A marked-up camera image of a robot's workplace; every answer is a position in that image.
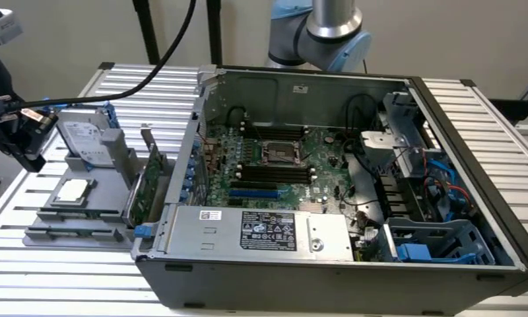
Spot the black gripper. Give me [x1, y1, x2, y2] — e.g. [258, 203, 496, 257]
[0, 44, 58, 173]

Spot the CPU socket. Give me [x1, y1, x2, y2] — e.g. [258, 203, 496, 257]
[254, 139, 309, 165]

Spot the green graphics card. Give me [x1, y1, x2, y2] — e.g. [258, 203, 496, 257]
[125, 122, 174, 230]

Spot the green RAM stick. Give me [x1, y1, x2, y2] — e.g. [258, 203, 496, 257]
[29, 226, 117, 238]
[38, 205, 119, 216]

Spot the silver hard disk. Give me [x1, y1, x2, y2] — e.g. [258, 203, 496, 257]
[54, 110, 114, 166]

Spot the silver camera box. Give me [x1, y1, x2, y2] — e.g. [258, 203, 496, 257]
[0, 8, 25, 46]

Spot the green motherboard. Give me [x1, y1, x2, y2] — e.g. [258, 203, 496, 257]
[199, 127, 361, 212]

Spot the black stand pole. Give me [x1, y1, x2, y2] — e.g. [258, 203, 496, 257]
[205, 0, 224, 66]
[130, 0, 161, 65]

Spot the black looped wire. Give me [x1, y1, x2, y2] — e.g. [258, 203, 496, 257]
[226, 104, 248, 128]
[342, 93, 381, 131]

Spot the silver CPU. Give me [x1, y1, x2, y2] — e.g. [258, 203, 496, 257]
[51, 179, 98, 204]

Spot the grey parts rack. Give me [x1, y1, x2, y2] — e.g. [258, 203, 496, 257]
[21, 128, 143, 247]

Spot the thick black cable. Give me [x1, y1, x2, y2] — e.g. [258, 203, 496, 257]
[6, 0, 198, 112]

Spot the silver fan bracket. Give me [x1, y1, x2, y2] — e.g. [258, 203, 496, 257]
[358, 130, 402, 163]

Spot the blue case latch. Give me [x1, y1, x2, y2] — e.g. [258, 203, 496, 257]
[133, 223, 154, 239]

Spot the black open PC case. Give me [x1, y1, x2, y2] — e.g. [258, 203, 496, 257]
[133, 65, 528, 308]

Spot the silver metal disk bay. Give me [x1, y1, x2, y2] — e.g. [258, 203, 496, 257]
[376, 91, 444, 178]

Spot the black RAM slot bank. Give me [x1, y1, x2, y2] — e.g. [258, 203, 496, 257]
[241, 123, 305, 140]
[240, 162, 316, 183]

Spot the blue wire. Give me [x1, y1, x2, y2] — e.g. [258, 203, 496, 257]
[424, 157, 478, 221]

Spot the silver power supply unit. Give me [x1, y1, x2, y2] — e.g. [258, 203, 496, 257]
[151, 204, 356, 262]

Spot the red wire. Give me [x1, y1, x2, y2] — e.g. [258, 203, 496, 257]
[420, 147, 472, 214]

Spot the blue expansion slot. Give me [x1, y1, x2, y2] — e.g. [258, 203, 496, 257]
[228, 189, 278, 199]

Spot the black long expansion slot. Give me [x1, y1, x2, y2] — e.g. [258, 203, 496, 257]
[232, 180, 278, 192]

